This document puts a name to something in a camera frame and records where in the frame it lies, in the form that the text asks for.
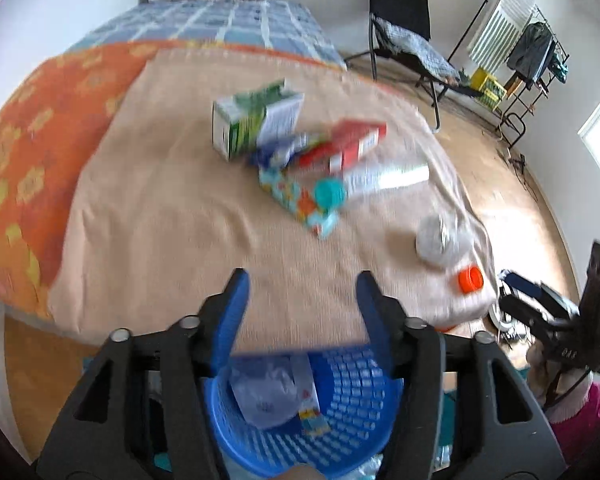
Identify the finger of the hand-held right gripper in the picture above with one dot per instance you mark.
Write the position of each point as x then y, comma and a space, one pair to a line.
522, 284
525, 312

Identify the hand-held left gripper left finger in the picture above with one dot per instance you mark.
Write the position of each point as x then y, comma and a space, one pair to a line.
230, 310

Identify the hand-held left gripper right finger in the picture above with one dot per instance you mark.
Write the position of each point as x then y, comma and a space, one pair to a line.
370, 305

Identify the blue plastic basket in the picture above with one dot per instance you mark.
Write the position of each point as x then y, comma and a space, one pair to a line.
350, 410

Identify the fruit print tube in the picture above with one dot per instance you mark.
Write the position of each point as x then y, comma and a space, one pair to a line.
292, 197

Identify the person's right forearm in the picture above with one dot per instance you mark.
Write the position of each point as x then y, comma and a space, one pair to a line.
585, 425

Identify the person's right hand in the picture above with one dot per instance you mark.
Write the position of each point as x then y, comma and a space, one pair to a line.
567, 397

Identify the orange bottle cap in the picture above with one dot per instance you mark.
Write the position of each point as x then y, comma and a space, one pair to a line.
470, 280

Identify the white plastic bag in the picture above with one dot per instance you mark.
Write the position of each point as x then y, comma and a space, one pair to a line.
265, 395

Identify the crushed clear plastic bottle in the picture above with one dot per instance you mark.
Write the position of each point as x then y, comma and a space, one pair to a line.
437, 240

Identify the white packet with colourful print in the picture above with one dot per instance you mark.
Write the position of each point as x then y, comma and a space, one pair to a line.
307, 390

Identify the beige blanket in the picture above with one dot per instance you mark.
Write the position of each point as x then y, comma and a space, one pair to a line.
170, 220

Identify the clear bottle with teal cap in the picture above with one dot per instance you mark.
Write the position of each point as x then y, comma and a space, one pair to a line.
380, 177

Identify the red and white box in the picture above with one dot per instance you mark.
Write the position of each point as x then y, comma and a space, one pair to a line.
350, 142

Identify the blue and white packet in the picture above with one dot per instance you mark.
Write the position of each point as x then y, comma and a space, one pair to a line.
275, 152

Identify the green and white carton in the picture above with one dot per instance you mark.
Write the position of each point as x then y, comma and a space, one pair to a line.
240, 120

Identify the yellow crate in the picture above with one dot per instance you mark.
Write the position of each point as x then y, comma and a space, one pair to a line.
487, 85

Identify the dark hanging jacket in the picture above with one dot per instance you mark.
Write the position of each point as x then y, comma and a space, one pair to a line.
530, 52

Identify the checked cloth on chair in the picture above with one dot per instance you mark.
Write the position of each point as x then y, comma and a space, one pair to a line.
420, 50

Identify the orange flower blanket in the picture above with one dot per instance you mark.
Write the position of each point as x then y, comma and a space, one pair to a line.
40, 135

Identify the white striped cloth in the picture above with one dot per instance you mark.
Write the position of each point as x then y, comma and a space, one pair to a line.
502, 20

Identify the black clothes rack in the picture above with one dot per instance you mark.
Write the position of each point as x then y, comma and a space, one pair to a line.
485, 0

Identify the blue plaid bed sheet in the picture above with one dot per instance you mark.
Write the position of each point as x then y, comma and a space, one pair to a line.
240, 22

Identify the black folding chair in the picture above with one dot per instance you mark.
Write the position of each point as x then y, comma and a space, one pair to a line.
397, 5

